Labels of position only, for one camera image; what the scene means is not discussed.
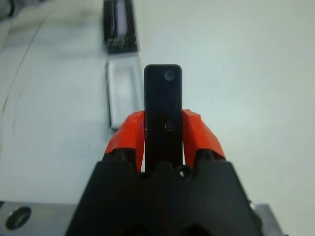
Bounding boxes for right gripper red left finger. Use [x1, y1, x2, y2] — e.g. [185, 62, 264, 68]
[104, 110, 146, 173]

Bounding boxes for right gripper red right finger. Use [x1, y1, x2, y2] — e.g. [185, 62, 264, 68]
[181, 108, 226, 169]

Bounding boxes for slim black camera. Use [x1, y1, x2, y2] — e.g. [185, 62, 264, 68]
[144, 64, 185, 173]

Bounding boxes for black camera box lid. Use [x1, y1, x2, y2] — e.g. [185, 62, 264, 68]
[102, 0, 139, 54]

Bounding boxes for white camera box base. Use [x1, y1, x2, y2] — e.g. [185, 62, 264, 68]
[105, 55, 145, 133]

